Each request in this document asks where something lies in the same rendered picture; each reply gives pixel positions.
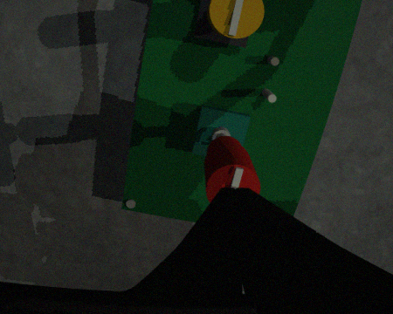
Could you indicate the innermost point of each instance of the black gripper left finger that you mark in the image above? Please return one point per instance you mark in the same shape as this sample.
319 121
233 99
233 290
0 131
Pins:
202 276

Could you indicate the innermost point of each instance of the green circuit board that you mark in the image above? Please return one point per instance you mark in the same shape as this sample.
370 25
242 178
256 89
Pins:
239 103

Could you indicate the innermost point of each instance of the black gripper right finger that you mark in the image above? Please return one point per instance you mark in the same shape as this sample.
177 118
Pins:
288 268

